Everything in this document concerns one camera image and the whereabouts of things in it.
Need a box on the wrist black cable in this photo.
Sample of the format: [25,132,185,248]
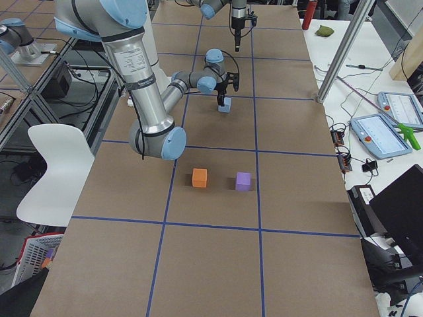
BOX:
[223,51,242,93]

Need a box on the red bottle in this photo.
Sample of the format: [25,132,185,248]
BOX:
[301,0,318,30]

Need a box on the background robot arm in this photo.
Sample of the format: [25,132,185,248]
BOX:
[1,18,57,66]

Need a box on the light blue foam block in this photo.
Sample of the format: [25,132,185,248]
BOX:
[218,97,232,114]

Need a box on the far teach pendant tablet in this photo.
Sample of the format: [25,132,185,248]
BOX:
[377,92,422,128]

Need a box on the near teach pendant tablet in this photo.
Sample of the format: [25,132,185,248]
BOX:
[350,114,412,159]

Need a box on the black monitor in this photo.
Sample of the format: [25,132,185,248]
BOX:
[370,164,422,264]

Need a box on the green handled reacher grabber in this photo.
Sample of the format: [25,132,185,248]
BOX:
[337,76,422,151]

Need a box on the purple foam block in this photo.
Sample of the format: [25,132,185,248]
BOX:
[235,172,252,192]

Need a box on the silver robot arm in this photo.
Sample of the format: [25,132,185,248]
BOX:
[186,0,258,52]
[55,1,239,160]

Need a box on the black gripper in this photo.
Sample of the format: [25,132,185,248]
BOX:
[215,72,240,107]
[231,7,257,52]

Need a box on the aluminium frame post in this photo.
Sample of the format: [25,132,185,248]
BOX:
[316,0,374,104]

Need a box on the green bean bag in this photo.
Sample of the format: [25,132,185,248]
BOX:
[315,25,334,37]

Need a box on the orange foam block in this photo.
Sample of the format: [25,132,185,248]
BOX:
[192,168,208,188]

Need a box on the white chair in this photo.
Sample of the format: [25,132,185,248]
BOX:
[17,123,95,227]

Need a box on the white plastic basket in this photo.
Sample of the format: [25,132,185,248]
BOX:
[11,232,64,287]

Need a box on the teach pendant tablet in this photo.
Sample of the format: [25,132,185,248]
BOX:
[377,92,422,128]
[350,114,412,159]

